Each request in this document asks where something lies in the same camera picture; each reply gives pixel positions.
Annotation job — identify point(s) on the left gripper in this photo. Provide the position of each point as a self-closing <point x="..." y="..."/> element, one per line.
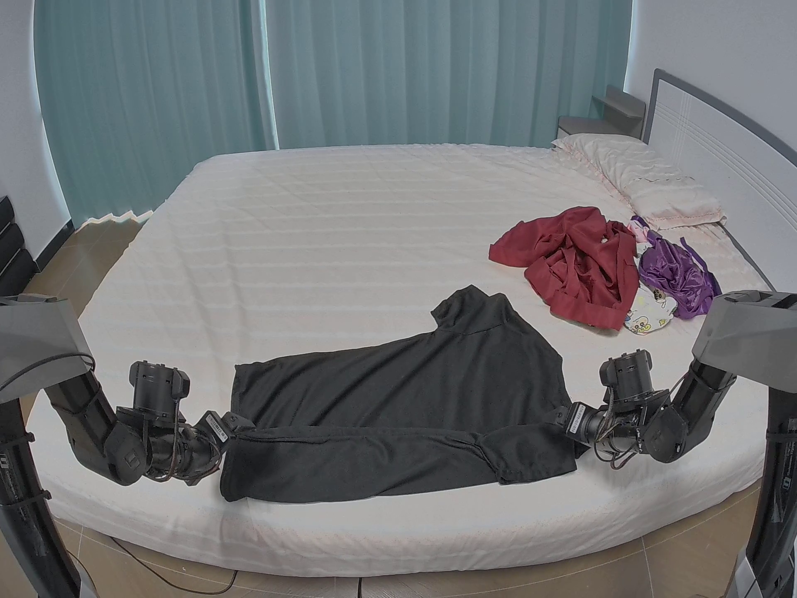
<point x="215" y="436"/>

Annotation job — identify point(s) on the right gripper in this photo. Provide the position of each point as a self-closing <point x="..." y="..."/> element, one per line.
<point x="588" y="426"/>

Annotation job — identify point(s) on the black T-shirt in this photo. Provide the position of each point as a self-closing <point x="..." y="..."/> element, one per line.
<point x="405" y="408"/>

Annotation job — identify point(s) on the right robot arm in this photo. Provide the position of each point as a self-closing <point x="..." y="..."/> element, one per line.
<point x="741" y="340"/>

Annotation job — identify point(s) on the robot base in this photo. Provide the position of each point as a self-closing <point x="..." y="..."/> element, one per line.
<point x="744" y="588"/>

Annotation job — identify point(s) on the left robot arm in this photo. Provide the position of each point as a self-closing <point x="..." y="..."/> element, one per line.
<point x="87" y="427"/>

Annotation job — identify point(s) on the bed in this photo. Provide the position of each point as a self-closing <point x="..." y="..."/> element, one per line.
<point x="342" y="240"/>

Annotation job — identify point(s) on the white printed garment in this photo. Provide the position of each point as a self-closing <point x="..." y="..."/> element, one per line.
<point x="651" y="315"/>

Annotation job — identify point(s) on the dark red garment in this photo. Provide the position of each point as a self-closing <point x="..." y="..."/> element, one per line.
<point x="573" y="271"/>

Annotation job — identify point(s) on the purple garment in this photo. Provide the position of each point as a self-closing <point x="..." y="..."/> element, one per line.
<point x="675" y="278"/>

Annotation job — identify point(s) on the pink garment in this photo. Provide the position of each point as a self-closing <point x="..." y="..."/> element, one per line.
<point x="638" y="231"/>

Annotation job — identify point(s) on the cream pillow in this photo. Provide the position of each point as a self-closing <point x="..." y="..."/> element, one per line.
<point x="647" y="178"/>

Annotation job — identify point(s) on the black chest of drawers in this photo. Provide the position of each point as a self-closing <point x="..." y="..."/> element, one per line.
<point x="12" y="259"/>

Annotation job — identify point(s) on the grey bedside table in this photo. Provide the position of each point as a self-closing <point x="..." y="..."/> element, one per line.
<point x="598" y="125"/>

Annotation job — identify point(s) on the blue-green curtain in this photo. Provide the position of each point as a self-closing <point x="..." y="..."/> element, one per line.
<point x="436" y="53"/>
<point x="155" y="85"/>

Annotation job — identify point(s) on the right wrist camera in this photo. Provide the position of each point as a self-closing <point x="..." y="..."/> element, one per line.
<point x="608" y="374"/>

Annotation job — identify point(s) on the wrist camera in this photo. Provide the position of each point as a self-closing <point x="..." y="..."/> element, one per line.
<point x="181" y="384"/>
<point x="608" y="374"/>

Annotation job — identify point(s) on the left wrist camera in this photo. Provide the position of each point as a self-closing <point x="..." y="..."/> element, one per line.
<point x="181" y="384"/>

